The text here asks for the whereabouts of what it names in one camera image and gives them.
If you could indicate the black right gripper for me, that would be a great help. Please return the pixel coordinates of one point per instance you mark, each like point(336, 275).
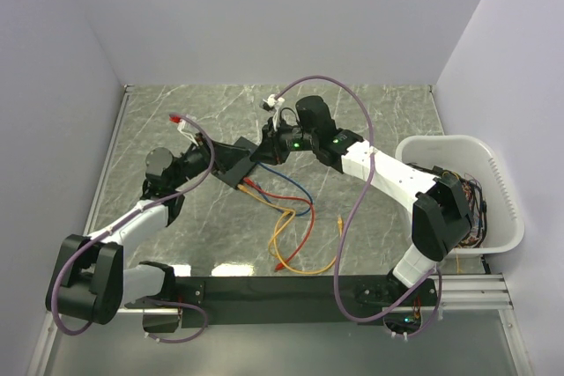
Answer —
point(270, 150)

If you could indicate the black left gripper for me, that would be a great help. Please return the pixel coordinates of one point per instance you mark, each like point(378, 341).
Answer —
point(226, 155)

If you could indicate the black network switch box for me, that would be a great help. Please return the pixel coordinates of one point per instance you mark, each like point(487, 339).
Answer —
point(241, 168)

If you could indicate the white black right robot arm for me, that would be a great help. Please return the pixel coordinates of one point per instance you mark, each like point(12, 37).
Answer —
point(437, 207)

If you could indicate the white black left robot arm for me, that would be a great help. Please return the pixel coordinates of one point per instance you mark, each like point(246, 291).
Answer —
point(90, 281)

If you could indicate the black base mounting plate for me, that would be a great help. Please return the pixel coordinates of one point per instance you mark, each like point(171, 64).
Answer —
point(234, 300)

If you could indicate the white plastic basket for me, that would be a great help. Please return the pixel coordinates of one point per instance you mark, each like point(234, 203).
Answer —
point(473, 160)

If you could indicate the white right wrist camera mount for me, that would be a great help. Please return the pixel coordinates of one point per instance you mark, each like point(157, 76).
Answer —
point(274, 104)

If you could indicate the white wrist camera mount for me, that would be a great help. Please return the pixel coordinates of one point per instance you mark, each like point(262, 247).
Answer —
point(274, 104)
point(182, 127)

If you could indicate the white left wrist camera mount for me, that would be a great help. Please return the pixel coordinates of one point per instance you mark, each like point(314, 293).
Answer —
point(182, 127)

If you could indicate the aluminium front frame rail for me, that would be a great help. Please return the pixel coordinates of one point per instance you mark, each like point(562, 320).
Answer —
point(450, 292)

